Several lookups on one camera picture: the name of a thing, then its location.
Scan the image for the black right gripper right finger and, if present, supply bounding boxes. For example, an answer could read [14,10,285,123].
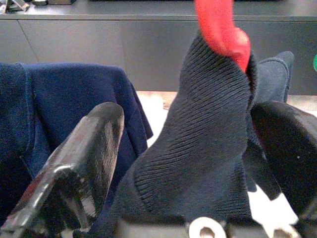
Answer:
[250,101,317,238]

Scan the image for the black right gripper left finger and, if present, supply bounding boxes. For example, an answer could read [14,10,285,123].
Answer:
[0,101,125,234]

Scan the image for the black shirt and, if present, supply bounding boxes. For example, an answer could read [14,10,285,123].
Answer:
[74,31,295,238]

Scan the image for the red plastic hanger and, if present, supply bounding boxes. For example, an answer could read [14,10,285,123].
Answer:
[194,0,251,74]

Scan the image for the navy blue t-shirt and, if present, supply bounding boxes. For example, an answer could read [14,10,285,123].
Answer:
[0,61,154,224]

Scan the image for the black tv console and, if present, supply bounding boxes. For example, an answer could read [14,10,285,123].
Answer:
[0,0,317,96]

